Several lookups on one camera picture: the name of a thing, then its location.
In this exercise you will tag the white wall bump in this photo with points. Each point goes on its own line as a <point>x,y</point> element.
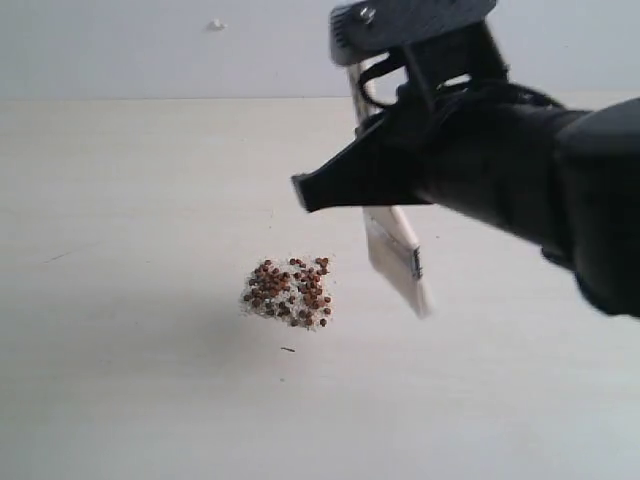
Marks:
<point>215,25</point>

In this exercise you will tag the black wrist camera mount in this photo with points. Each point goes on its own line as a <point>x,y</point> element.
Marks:
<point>435,41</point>

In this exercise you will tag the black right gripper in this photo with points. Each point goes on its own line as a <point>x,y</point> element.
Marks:
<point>488,156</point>

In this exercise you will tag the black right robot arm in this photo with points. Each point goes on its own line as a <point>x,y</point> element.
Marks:
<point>564,180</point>

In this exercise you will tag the pile of pellets and crumbs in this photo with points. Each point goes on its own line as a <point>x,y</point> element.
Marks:
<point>293,290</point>

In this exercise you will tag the wooden paint brush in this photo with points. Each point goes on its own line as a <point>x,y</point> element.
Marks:
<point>394,253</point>

